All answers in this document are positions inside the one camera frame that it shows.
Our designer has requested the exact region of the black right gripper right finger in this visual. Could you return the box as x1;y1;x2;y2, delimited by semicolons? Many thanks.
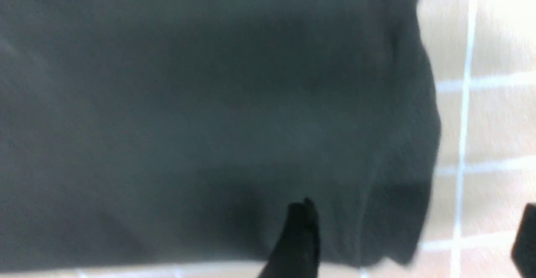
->
511;203;536;278

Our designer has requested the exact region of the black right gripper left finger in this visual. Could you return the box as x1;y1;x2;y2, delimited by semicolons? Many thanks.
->
258;198;320;278

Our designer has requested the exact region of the dark gray long-sleeve shirt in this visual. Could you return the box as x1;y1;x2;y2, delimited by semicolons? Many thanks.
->
0;0;441;273

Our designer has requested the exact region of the beige checkered tablecloth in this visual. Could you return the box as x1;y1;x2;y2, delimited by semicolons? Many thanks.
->
1;0;535;278

